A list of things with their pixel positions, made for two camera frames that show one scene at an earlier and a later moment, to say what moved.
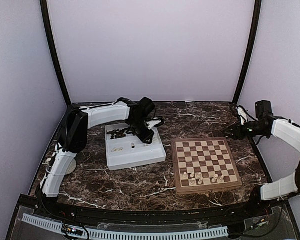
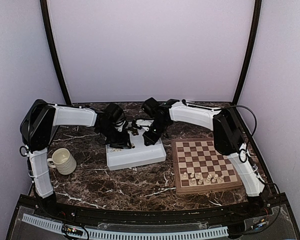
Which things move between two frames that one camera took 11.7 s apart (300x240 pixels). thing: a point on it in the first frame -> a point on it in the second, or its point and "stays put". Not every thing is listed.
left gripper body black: [138, 130] -> [113, 137]
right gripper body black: [242, 135] -> [159, 128]
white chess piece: [221, 179] stays put
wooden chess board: [203, 165] stays put
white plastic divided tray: [124, 149] stays put
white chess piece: [214, 179] stays put
